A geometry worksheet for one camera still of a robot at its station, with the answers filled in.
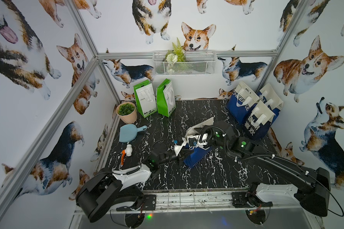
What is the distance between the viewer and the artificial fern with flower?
0.81 m

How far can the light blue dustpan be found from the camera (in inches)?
39.4

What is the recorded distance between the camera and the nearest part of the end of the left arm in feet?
2.07
